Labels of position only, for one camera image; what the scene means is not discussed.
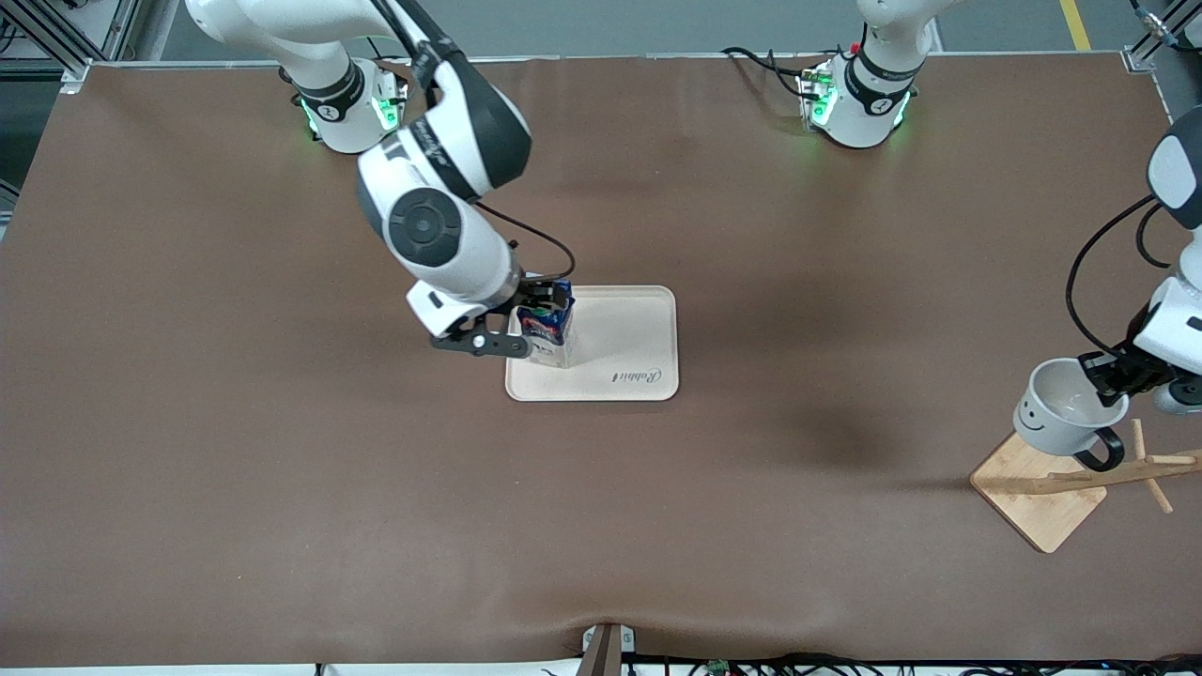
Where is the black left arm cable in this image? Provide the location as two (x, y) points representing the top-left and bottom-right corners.
(1066, 194), (1171, 356)

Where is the white smiley mug black handle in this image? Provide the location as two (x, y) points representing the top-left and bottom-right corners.
(1012, 358), (1128, 473)

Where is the brown table mat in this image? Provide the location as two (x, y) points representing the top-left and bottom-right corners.
(0, 52), (1202, 668)

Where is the aluminium frame profile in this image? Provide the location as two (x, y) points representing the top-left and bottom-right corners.
(0, 0), (142, 87)
(1125, 0), (1202, 72)

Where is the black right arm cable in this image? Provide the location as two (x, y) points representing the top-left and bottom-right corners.
(474, 201), (577, 283)

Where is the blue white milk carton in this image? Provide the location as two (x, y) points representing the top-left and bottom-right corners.
(515, 280), (576, 369)

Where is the cream rectangular Rabbit tray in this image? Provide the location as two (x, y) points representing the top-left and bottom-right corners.
(505, 285), (679, 403)

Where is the black arm base cable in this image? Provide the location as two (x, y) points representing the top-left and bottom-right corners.
(720, 45), (820, 100)

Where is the wooden mug tree stand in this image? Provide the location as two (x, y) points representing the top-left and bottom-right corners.
(969, 420), (1202, 554)

